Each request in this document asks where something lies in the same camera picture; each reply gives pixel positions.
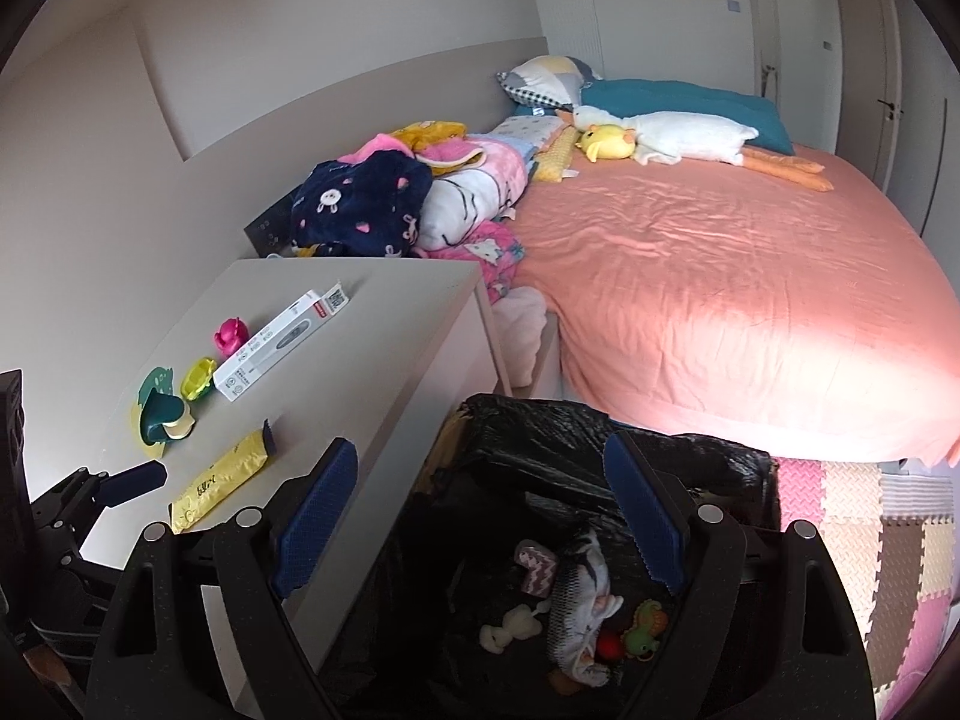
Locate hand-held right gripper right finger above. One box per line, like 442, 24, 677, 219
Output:
604, 431, 878, 720

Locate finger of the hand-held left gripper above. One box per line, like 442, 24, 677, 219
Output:
96, 459, 168, 508

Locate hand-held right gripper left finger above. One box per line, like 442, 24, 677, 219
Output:
84, 436, 359, 720

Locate orange and green turtle toy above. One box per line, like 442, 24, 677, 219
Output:
621, 598, 670, 661

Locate blue grey plush fish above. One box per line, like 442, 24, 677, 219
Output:
544, 529, 627, 691

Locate bin with black bag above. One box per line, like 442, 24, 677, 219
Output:
330, 394, 782, 720

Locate white foam wrap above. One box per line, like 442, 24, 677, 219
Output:
478, 604, 542, 655

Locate teal and cream toy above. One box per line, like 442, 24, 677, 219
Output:
141, 388, 197, 445

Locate yellow printed packet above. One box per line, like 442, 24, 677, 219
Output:
166, 418, 277, 535

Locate yellow green toy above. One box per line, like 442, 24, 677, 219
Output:
180, 357, 217, 401

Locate pink rubber toy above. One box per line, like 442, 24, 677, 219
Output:
213, 317, 251, 358

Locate long white cardboard box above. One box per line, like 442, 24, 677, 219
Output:
212, 281, 353, 404

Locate pale pink fleece cloth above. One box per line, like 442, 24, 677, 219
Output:
491, 286, 550, 383

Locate bed with pink sheet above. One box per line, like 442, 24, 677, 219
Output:
491, 116, 960, 470

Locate pastel foam puzzle mat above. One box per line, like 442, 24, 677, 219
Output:
772, 454, 960, 720

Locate pink cartoon print blanket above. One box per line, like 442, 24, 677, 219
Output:
431, 217, 527, 307

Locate navy bunny print blanket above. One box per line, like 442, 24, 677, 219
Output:
289, 150, 436, 260

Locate white printed blanket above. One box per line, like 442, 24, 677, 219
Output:
412, 165, 526, 252

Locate yellow dotted cushion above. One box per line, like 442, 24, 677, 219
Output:
529, 124, 582, 185

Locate yellow duck plush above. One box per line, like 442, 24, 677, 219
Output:
574, 124, 638, 164

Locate white goose plush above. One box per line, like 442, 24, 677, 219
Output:
571, 105, 835, 194

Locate yellow cloth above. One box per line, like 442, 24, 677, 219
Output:
390, 120, 470, 152

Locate teal pillow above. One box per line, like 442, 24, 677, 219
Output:
579, 79, 796, 158

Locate checkered patchwork pillow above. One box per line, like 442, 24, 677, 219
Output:
496, 54, 605, 110

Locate white wardrobe doors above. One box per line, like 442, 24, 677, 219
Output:
739, 0, 946, 188

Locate black switch panel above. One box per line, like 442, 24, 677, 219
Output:
242, 191, 302, 257

